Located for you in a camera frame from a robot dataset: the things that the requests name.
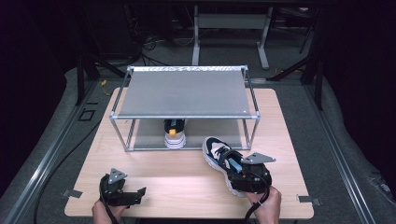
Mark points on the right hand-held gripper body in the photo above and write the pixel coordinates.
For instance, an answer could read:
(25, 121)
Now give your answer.
(252, 177)

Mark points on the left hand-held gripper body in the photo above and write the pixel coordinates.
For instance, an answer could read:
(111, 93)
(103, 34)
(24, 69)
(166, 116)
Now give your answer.
(112, 194)

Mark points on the white and navy sneaker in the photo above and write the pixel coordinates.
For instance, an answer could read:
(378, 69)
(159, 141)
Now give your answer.
(214, 149)
(175, 140)

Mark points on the metal shoe rack grey shelves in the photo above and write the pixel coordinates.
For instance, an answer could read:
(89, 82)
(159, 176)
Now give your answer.
(186, 93)

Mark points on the person's left hand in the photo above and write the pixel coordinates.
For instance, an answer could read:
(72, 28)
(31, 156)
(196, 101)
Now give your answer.
(104, 214)

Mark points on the person's right hand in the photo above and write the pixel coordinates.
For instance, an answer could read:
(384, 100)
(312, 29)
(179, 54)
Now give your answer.
(267, 205)

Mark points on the black tripod stand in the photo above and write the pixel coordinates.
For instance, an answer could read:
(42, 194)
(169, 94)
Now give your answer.
(81, 77)
(318, 84)

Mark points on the grey metal table bracket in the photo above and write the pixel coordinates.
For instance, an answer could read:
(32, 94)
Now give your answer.
(308, 199)
(72, 193)

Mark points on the aluminium floor rail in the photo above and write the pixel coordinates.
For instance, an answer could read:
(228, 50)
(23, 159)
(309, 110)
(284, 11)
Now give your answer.
(342, 155)
(46, 161)

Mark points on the white metal stand frame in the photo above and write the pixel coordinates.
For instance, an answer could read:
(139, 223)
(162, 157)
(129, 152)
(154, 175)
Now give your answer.
(230, 21)

